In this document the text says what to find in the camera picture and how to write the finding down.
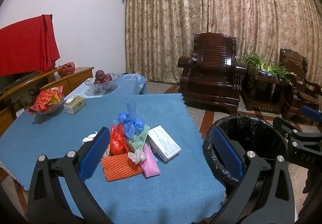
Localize white tissue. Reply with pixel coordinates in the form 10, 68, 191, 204
82, 132, 98, 145

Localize orange foam net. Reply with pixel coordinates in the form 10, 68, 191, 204
101, 154, 143, 182

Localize red plastic bag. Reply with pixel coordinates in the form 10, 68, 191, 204
109, 123, 129, 155

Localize small white tissue wad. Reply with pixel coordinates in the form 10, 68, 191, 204
128, 147, 146, 165

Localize pink plastic bag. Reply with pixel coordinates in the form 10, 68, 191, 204
140, 144, 160, 178

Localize green rubber glove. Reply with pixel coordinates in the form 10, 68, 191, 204
127, 130, 149, 152

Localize blue plastic bag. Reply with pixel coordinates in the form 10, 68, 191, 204
114, 100, 145, 139

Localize white medicine box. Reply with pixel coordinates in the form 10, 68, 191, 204
147, 125, 181, 162

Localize black lined trash bin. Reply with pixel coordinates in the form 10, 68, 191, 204
202, 115, 287, 193

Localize dark wooden armchair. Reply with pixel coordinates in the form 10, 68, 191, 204
178, 32, 247, 115
279, 49, 321, 120

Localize dark wooden side table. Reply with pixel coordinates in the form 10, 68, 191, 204
241, 66, 291, 115

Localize green potted plant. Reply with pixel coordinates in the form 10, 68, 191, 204
239, 52, 292, 84

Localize glass snack dish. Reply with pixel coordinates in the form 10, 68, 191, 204
28, 91, 63, 115

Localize beige tissue box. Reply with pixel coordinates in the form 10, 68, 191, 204
64, 94, 86, 115

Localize red snack packets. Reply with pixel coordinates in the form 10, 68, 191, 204
28, 85, 64, 115

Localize wooden tv cabinet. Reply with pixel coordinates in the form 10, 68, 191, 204
1, 67, 93, 134

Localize beige patterned curtain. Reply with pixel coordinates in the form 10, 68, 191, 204
123, 0, 321, 83

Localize glass fruit bowl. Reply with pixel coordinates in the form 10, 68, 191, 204
85, 73, 120, 94

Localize red ornament on cabinet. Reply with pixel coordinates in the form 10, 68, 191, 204
58, 62, 75, 77

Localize dark red apple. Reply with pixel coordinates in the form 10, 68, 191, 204
94, 70, 112, 85

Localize red cloth over television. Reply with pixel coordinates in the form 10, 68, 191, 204
0, 14, 60, 76

